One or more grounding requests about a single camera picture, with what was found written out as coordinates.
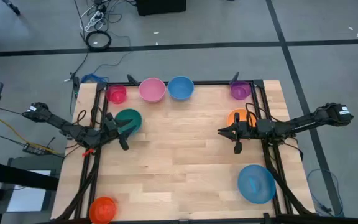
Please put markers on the black beam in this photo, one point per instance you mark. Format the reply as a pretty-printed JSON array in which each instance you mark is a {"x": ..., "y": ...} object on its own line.
[{"x": 17, "y": 175}]

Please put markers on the small black electronics box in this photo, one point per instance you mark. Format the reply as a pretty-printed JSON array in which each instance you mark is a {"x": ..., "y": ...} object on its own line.
[{"x": 34, "y": 149}]

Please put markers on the black adapter with green light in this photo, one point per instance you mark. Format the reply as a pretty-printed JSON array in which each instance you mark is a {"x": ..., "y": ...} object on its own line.
[{"x": 76, "y": 85}]

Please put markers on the white power strip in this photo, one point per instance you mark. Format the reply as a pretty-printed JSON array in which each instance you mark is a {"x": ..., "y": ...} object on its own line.
[{"x": 94, "y": 18}]

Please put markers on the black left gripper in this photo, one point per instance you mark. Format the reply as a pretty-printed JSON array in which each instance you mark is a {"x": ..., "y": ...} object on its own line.
[{"x": 112, "y": 127}]

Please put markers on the pink plastic bowl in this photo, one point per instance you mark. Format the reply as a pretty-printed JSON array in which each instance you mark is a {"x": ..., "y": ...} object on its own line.
[{"x": 152, "y": 89}]

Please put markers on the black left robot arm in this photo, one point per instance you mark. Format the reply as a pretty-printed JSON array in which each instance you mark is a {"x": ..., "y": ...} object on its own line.
[{"x": 61, "y": 124}]

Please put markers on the small orange plastic bowl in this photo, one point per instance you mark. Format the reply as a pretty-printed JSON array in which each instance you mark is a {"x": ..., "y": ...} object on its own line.
[{"x": 243, "y": 114}]

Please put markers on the black aluminium table frame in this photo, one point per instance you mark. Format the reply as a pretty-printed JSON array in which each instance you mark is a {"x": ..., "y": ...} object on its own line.
[{"x": 210, "y": 83}]

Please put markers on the blue plastic bowl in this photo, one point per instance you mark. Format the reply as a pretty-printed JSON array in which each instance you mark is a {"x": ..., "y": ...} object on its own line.
[{"x": 180, "y": 88}]

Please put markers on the small red translucent bowl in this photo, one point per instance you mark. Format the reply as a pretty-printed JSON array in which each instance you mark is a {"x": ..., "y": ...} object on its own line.
[{"x": 116, "y": 93}]

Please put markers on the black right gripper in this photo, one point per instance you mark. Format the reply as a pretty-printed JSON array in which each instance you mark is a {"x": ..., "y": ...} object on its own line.
[{"x": 247, "y": 129}]

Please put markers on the black box on floor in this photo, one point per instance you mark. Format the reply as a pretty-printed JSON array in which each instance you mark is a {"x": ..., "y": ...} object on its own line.
[{"x": 160, "y": 6}]

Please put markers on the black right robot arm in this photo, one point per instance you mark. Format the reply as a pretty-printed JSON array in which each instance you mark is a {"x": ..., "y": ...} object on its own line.
[{"x": 303, "y": 123}]

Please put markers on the small purple translucent bowl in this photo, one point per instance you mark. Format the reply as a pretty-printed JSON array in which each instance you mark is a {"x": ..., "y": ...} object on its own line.
[{"x": 240, "y": 90}]

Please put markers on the grey cabinet with white panel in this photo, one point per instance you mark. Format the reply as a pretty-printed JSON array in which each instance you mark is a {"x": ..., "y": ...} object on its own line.
[{"x": 26, "y": 199}]

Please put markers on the orange-red translucent bowl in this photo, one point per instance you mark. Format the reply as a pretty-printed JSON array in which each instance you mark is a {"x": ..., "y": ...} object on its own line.
[{"x": 102, "y": 210}]

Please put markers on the large light blue translucent bowl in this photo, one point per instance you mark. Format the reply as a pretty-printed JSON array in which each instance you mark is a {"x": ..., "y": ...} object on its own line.
[{"x": 256, "y": 186}]

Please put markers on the green plastic bowl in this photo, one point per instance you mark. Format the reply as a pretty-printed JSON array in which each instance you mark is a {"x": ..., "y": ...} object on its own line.
[{"x": 132, "y": 114}]

